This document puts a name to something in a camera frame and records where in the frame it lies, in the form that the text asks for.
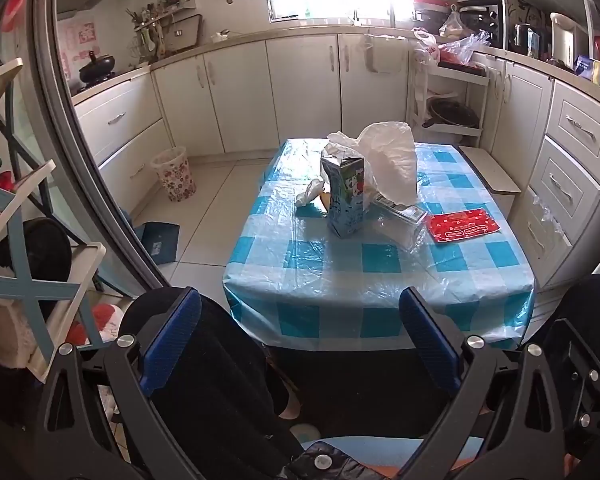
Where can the blue dustpan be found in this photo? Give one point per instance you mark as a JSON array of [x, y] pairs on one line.
[[157, 242]]

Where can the grey sliding door frame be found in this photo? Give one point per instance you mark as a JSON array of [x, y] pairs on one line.
[[55, 85]]

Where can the black round hat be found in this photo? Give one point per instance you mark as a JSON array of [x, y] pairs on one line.
[[35, 255]]

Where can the utensil holder with utensils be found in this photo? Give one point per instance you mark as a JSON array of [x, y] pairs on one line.
[[145, 35]]

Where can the white electric kettle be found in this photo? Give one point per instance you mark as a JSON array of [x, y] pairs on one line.
[[565, 35]]

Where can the small white printed box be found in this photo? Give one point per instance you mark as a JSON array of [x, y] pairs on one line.
[[400, 210]]

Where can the clear bag with red contents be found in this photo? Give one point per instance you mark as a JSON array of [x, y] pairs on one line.
[[462, 47]]

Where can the beige kitchen countertop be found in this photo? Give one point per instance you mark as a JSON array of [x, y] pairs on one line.
[[280, 35]]

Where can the clear plastic bag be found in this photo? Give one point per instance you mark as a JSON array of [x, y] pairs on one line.
[[400, 232]]

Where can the floral wastebasket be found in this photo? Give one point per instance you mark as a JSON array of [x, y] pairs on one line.
[[176, 177]]

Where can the white red plastic bag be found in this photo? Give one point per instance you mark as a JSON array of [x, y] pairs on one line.
[[427, 49]]

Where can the orange peel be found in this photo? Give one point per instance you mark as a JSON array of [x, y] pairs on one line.
[[325, 201]]

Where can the crumpled white plastic wrap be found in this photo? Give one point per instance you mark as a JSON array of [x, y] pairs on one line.
[[307, 194]]

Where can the red hanging cloth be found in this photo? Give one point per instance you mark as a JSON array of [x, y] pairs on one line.
[[15, 0]]

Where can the person's right leg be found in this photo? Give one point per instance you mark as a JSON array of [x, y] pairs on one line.
[[580, 297]]

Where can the clear plastic scrap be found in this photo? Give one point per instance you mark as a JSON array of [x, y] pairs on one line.
[[545, 212]]

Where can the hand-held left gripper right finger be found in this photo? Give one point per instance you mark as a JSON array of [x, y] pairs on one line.
[[430, 340]]

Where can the white hanging door bin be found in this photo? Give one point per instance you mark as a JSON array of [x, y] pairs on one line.
[[382, 60]]

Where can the blue checked plastic tablecloth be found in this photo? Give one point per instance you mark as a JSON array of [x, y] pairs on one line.
[[330, 270]]

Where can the black frying pan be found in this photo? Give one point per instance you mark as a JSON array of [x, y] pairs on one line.
[[452, 112]]

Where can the black wok with lid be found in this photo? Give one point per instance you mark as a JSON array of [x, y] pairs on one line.
[[97, 67]]

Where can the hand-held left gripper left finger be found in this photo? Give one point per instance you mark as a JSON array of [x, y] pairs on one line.
[[172, 340]]

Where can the dark framed tray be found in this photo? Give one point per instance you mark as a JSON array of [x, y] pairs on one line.
[[185, 32]]

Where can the white shelf rack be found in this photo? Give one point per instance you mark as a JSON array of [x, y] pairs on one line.
[[462, 74]]

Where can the black shiny jacket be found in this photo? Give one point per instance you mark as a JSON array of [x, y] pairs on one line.
[[340, 465]]

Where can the white door cabinet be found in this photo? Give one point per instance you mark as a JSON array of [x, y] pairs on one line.
[[522, 105]]

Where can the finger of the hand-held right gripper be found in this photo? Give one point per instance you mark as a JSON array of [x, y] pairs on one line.
[[587, 385]]

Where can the blue packet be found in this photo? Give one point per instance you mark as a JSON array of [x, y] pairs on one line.
[[586, 65]]

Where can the white door cabinets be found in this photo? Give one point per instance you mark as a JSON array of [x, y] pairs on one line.
[[300, 85]]

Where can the blue milk carton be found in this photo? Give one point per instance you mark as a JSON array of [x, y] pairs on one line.
[[347, 200]]

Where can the black toaster oven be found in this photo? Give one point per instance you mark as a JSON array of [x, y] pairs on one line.
[[480, 19]]

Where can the pink wall stickers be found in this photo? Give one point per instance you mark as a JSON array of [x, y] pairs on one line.
[[80, 40]]

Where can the light blue orange cloth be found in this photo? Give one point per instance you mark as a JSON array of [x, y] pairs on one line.
[[380, 446]]

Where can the white blue storage rack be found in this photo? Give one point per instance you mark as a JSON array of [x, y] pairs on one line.
[[0, 67]]

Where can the white fluffy slipper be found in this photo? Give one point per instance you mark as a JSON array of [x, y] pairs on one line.
[[5, 327]]

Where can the wall spice shelf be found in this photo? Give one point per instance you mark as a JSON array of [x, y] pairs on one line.
[[172, 7]]

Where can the stack of pots and bowls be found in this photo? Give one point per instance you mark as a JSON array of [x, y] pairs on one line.
[[430, 2]]

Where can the hanging clear food bag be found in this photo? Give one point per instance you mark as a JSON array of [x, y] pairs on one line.
[[451, 22]]

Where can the red snack packet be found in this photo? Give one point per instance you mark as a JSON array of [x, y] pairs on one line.
[[462, 225]]

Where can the white wooden stool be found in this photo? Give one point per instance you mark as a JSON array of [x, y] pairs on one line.
[[490, 172]]

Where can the white three-drawer cabinet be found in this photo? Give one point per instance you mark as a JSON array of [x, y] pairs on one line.
[[575, 160]]

